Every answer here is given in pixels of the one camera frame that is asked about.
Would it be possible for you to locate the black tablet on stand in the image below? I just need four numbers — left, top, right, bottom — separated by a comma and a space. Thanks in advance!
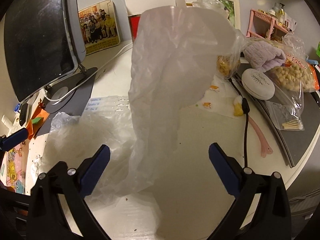
4, 0, 86, 103

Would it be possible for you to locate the lavender folded towel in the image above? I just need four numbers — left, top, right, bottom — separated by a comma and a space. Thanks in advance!
243, 41, 286, 73

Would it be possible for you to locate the white framed picture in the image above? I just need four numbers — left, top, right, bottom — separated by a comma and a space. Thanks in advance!
218, 0, 241, 30

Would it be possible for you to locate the pink storage rack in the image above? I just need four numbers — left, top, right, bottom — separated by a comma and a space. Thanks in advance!
246, 9, 288, 42

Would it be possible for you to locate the framed group photo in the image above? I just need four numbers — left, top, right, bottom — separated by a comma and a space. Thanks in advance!
78, 0, 120, 55

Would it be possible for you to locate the clear plastic bag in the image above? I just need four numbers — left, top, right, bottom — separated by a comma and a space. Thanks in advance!
42, 7, 236, 239

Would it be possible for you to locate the white charging cable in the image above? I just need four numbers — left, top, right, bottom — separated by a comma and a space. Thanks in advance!
43, 41, 133, 103

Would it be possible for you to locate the bag of nuts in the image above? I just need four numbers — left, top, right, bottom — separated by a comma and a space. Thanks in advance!
266, 54, 319, 93

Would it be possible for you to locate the cartoon sticker sheet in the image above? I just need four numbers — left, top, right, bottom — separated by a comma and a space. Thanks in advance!
196, 75, 244, 119

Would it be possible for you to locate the pink cartoon picture book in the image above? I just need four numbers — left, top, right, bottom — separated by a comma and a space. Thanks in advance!
1, 141, 29, 194

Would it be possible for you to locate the grey laptop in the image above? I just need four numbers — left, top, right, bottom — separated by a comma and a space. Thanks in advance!
231, 63, 320, 169

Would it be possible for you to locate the white oval case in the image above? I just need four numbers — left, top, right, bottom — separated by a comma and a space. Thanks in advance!
241, 68, 275, 101

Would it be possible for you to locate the grey tablet stand base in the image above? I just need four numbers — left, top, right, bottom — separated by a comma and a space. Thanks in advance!
36, 67, 97, 136

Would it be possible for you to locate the bag of cotton swabs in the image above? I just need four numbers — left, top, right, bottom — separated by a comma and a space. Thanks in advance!
265, 101, 304, 131

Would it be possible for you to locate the black cable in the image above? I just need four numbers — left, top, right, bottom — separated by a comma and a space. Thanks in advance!
228, 77, 251, 168

